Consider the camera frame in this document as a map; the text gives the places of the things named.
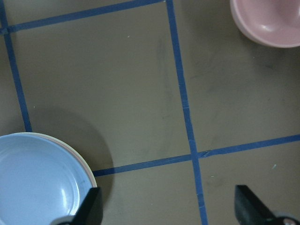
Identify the pink plate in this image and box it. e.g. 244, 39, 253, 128
30, 132, 97, 188

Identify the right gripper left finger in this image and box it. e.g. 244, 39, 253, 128
51, 187, 103, 225

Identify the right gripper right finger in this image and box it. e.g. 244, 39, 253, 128
234, 185, 300, 225

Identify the blue plate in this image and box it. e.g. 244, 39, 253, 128
0, 133, 92, 225

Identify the pink bowl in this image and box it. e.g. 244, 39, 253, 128
230, 0, 300, 48

